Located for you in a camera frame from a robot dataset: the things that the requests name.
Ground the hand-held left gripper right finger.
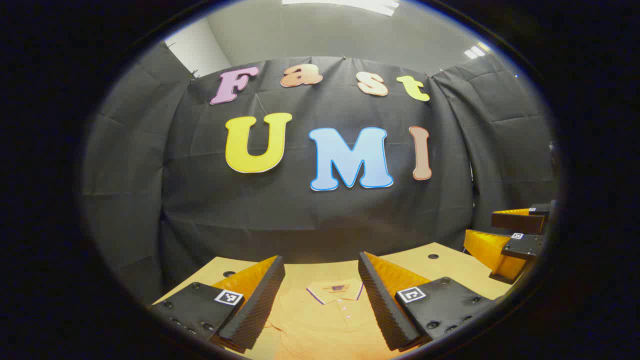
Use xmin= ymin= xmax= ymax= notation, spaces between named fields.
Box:
xmin=357 ymin=251 xmax=496 ymax=351

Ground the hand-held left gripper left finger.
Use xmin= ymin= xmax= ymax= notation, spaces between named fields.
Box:
xmin=150 ymin=255 xmax=286 ymax=354

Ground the orange T-shirt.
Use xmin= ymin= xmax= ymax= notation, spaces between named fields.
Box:
xmin=245 ymin=277 xmax=416 ymax=360

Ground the black backdrop cloth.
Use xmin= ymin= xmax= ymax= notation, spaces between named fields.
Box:
xmin=82 ymin=42 xmax=558 ymax=306

